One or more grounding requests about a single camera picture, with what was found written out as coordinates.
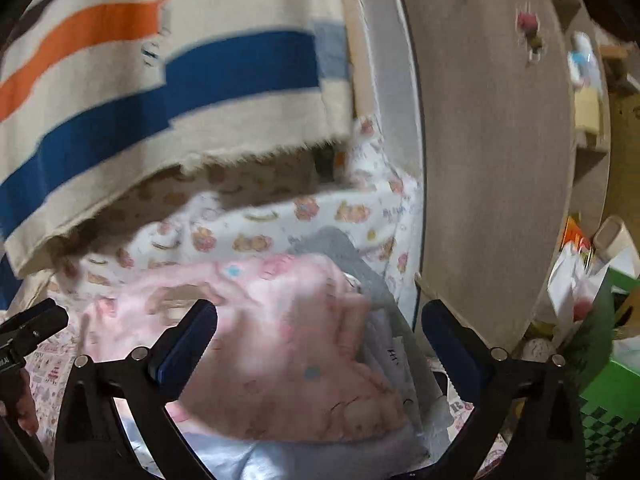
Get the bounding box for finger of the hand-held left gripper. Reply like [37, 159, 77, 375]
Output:
[0, 299, 69, 357]

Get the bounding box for white plastic bag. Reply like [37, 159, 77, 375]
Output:
[547, 244, 612, 322]

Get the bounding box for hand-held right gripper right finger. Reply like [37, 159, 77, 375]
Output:
[421, 299, 586, 480]

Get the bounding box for blue satin cat-print pajamas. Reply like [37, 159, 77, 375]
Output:
[117, 305, 451, 480]

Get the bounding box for striped curtain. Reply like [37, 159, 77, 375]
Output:
[0, 0, 357, 281]

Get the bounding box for white bear-print sheet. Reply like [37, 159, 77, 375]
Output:
[47, 115, 422, 322]

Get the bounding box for grey folded garment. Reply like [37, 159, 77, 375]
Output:
[287, 227, 451, 436]

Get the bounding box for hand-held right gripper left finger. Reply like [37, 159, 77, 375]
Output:
[54, 299, 219, 480]

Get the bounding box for small cartoon sticker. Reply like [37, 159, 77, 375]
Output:
[515, 10, 547, 67]

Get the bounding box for pink cartoon-print pants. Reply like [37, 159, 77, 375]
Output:
[80, 252, 417, 444]

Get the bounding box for orange packet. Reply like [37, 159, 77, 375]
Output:
[562, 215, 594, 257]

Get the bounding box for wooden cabinet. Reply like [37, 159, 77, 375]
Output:
[395, 0, 627, 357]

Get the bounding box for white round toy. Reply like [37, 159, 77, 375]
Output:
[522, 336, 553, 361]

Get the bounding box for blue white toy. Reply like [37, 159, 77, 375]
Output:
[567, 31, 602, 92]

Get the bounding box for red-print bed sheet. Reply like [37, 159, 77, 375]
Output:
[10, 310, 516, 480]

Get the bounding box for person's left hand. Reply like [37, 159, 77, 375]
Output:
[0, 375, 39, 437]

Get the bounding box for green checkered box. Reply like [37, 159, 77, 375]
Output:
[565, 270, 640, 480]

